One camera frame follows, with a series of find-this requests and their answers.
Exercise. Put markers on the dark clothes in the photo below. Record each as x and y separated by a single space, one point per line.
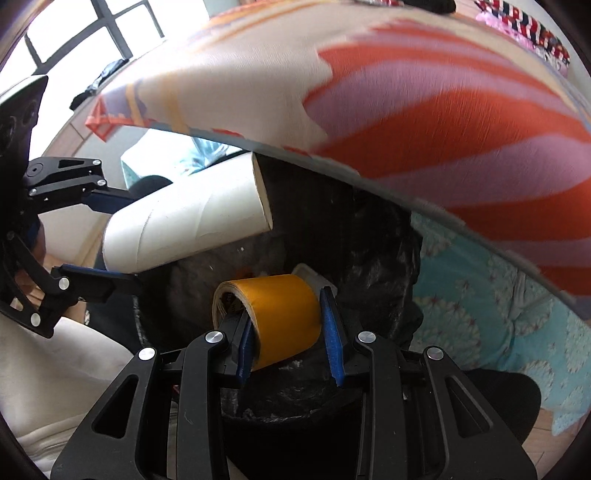
108 71

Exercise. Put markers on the person's left hand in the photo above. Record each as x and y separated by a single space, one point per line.
25 290

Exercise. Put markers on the person's left forearm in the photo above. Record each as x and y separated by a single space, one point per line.
55 378

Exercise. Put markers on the yellow tape roll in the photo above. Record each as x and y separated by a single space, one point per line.
286 314

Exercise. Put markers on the striped folded blanket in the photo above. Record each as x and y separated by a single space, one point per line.
526 23

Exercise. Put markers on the white plastic piece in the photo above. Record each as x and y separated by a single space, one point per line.
307 273

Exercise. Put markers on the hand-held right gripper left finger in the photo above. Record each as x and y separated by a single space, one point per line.
244 360

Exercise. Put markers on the colourful patterned blanket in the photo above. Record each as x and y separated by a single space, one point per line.
415 115

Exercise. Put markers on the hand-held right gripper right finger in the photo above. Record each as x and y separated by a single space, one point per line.
330 327

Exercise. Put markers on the black framed window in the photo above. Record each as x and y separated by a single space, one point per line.
69 37

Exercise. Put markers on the trash bin with black bag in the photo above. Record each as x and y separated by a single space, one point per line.
378 258

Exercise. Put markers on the white cardboard tube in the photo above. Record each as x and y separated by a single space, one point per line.
194 217

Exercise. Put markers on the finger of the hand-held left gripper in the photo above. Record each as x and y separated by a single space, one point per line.
92 273
106 201

